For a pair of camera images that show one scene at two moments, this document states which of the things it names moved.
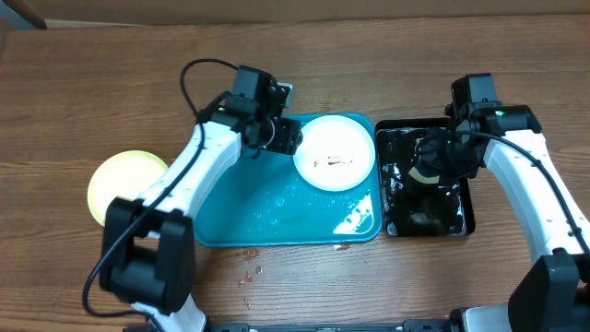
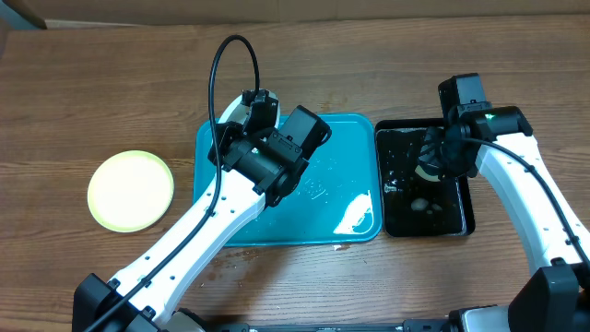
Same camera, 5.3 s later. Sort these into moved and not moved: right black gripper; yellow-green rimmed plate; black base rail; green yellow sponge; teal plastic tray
Moved: green yellow sponge
Not moved: right black gripper; black base rail; yellow-green rimmed plate; teal plastic tray
